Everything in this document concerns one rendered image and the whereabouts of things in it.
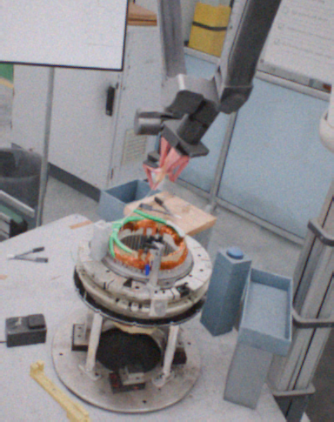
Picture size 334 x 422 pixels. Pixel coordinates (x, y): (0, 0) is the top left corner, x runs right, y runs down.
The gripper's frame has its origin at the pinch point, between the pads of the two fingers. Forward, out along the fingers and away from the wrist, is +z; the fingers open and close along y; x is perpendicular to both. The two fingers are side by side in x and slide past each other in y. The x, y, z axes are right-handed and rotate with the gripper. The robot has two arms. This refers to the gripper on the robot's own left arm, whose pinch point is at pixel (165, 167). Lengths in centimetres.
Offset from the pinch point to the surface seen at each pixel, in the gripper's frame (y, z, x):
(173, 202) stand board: -9.3, 27.9, 35.0
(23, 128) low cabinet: -199, 170, 161
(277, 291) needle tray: 31.3, 17.5, 29.0
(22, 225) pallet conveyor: -48, 79, 26
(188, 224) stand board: 1.6, 24.5, 28.3
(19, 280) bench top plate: -20, 67, 3
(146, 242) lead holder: 10.9, 10.2, -8.8
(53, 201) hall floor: -131, 176, 145
